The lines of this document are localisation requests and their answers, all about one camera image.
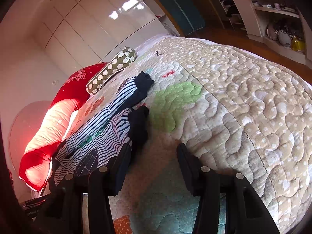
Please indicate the navy striped pants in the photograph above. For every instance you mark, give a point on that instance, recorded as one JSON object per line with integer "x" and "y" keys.
{"x": 109, "y": 124}

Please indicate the white glossy wardrobe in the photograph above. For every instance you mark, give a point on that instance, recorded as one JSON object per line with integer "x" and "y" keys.
{"x": 97, "y": 24}

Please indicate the quilted patterned bedspread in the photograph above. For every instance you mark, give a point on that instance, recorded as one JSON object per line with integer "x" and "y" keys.
{"x": 219, "y": 117}

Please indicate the white curved shelf unit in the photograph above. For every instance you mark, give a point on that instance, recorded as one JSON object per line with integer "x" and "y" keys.
{"x": 268, "y": 17}

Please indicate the red and white pillow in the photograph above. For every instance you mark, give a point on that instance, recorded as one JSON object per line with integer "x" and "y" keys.
{"x": 52, "y": 131}

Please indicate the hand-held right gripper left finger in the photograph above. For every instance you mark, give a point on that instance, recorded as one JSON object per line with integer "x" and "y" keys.
{"x": 121, "y": 168}

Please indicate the teal rug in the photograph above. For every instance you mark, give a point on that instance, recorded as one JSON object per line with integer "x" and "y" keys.
{"x": 175, "y": 4}

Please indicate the olive patterned bolster pillow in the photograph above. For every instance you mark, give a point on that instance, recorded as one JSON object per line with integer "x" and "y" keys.
{"x": 113, "y": 65}

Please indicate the yellow container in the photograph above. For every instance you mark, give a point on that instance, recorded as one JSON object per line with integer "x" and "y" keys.
{"x": 297, "y": 44}

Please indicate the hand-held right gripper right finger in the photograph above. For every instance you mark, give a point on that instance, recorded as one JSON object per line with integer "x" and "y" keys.
{"x": 187, "y": 168}

